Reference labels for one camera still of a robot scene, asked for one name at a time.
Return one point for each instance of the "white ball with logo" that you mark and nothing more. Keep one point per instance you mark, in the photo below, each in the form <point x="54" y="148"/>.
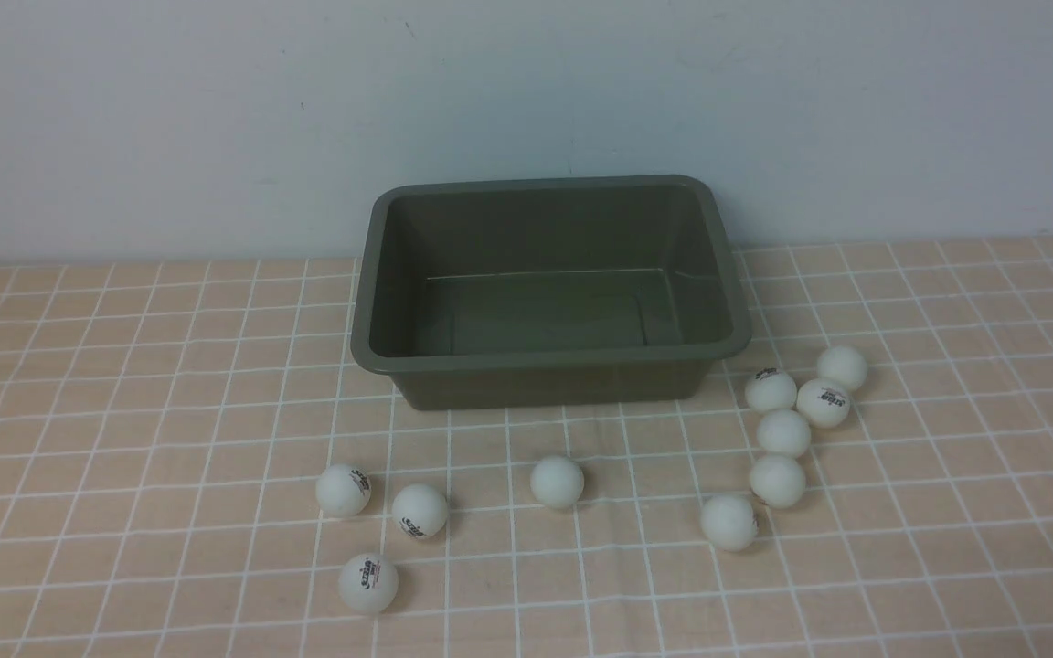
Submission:
<point x="420" y="511"/>

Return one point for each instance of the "white ball with print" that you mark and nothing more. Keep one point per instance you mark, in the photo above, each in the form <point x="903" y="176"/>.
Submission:
<point x="823" y="403"/>

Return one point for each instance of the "olive green plastic bin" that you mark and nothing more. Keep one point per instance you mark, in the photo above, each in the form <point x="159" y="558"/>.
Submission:
<point x="546" y="292"/>

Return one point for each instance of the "plain white centre ball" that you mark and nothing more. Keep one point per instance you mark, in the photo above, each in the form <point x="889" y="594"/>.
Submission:
<point x="557" y="482"/>

